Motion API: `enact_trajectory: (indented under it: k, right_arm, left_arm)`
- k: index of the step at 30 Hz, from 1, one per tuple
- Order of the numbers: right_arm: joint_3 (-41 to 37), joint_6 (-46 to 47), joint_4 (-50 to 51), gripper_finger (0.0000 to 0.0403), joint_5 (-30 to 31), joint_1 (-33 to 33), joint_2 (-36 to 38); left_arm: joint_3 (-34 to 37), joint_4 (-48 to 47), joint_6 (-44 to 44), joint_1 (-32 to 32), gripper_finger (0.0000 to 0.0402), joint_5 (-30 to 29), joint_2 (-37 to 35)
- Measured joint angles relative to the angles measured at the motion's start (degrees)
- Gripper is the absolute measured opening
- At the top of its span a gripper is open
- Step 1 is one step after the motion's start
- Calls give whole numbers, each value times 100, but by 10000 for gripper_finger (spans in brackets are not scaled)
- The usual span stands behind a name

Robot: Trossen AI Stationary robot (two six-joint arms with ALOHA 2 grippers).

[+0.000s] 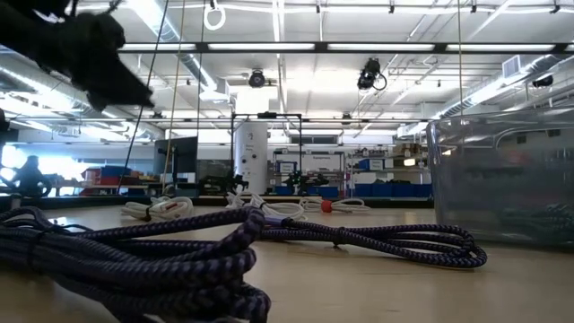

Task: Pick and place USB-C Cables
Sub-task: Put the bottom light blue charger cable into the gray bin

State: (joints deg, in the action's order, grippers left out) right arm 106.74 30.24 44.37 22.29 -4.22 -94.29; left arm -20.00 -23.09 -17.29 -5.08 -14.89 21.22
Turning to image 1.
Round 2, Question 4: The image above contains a blue storage crate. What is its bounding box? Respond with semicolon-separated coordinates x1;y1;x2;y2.
100;165;134;179

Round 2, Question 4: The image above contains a white cable with black tie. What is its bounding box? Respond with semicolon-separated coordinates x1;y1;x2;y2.
120;196;195;223

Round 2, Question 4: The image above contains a black mounted device with cable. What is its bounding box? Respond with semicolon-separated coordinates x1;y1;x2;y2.
356;57;388;92

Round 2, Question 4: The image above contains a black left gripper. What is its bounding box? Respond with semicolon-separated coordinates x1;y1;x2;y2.
0;0;155;112

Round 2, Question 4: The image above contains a white cable with red tie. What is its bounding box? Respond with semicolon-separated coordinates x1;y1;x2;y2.
299;196;372;214

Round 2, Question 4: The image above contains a silver ventilation duct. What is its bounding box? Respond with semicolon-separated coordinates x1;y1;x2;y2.
437;53;574;118
127;0;219;91

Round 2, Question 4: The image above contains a black hanging cable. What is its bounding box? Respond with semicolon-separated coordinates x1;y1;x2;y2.
117;0;170;195

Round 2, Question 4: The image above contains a clear grey plastic bin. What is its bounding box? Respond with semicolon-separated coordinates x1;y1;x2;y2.
425;105;574;248

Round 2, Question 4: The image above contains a person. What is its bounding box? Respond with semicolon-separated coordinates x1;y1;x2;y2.
11;154;53;198

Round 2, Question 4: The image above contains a round black overhead camera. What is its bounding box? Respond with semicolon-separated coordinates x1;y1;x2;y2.
248;69;267;89

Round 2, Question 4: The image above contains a white cylindrical tank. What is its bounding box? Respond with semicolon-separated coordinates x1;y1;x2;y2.
234;120;269;195

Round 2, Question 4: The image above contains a white sign board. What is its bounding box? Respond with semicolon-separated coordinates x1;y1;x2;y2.
302;153;344;174

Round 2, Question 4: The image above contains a blue box with white label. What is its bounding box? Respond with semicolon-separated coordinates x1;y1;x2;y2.
358;158;385;172

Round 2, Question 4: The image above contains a long purple braided cable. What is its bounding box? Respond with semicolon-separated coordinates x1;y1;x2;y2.
0;205;273;323

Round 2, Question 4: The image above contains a white ceiling vent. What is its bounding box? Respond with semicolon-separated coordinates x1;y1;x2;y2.
501;55;522;79

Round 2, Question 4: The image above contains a white looped cable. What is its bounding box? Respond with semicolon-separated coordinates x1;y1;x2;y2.
203;3;227;31

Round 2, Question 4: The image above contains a short purple braided cable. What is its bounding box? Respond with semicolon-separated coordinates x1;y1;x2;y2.
259;217;489;270

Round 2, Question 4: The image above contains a thin black metal stand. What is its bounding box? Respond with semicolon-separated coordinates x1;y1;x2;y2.
230;111;303;195

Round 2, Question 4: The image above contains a black monitor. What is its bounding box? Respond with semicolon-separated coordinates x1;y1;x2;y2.
153;135;199;186

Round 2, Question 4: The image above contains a metal shelving rack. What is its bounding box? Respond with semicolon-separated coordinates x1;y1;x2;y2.
347;143;434;198

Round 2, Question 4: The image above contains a yellow hanging cable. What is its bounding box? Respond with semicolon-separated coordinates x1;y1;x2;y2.
162;0;187;190

